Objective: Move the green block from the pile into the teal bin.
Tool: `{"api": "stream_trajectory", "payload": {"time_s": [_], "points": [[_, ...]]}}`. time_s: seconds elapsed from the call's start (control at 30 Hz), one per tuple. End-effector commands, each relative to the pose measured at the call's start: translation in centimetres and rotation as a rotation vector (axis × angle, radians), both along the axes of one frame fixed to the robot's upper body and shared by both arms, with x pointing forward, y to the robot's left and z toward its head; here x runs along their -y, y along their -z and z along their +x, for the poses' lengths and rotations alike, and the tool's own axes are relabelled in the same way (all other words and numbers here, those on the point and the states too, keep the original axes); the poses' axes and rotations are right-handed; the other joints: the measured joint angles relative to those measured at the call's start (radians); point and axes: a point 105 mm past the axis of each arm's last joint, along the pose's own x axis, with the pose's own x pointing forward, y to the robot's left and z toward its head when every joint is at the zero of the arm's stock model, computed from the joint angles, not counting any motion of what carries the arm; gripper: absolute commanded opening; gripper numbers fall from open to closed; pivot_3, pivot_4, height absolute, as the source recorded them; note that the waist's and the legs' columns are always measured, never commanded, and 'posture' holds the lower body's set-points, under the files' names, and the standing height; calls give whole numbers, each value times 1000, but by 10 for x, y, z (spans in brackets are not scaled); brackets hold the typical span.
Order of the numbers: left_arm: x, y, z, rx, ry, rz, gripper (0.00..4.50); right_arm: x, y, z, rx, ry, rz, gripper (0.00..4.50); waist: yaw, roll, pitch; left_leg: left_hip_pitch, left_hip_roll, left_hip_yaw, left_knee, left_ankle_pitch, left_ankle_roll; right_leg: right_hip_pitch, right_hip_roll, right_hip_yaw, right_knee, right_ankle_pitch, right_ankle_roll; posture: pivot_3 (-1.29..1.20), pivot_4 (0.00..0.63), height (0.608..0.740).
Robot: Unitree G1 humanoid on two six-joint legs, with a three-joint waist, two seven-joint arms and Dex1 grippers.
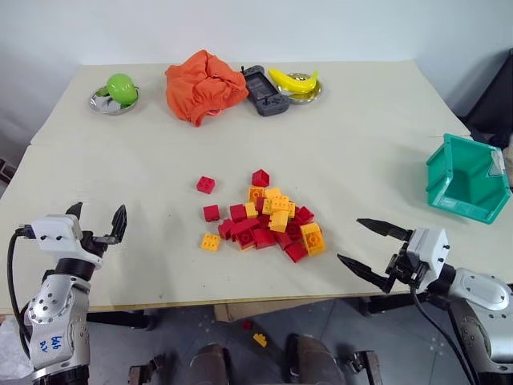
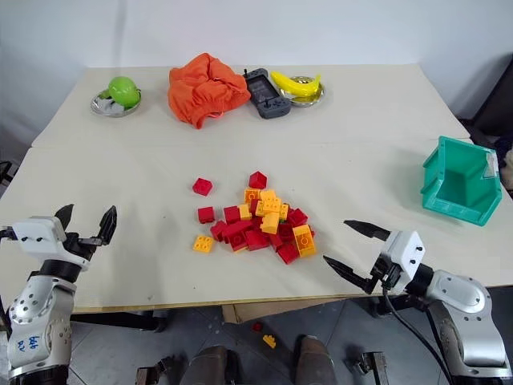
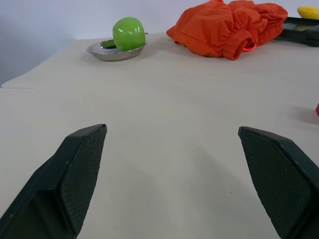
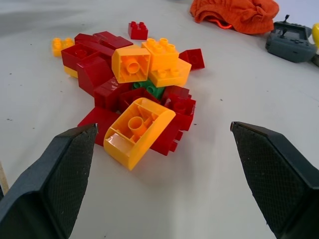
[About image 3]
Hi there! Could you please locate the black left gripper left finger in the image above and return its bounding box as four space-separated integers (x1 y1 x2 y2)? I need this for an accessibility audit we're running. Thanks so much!
0 123 108 239

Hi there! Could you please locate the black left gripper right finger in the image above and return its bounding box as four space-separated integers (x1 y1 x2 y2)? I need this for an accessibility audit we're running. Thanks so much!
237 126 319 239

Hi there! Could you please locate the black tray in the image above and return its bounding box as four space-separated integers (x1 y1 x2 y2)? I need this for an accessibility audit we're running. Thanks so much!
275 16 319 48

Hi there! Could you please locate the green apple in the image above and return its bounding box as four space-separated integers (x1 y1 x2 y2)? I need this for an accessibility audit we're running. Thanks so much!
112 16 148 52

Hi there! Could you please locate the yellow round object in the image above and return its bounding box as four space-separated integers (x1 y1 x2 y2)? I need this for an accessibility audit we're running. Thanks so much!
297 6 319 18

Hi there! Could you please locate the silver metal dish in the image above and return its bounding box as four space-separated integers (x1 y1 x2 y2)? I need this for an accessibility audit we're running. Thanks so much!
86 39 148 62

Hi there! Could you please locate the orange crumpled cloth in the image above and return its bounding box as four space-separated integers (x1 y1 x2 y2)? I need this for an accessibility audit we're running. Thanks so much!
166 0 289 61

